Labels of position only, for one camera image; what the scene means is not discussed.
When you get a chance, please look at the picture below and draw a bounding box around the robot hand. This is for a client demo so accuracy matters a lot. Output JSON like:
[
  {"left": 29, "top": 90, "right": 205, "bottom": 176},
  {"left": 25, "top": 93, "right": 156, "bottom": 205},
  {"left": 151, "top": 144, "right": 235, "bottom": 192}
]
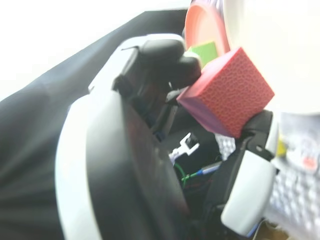
[{"left": 54, "top": 33, "right": 280, "bottom": 240}]

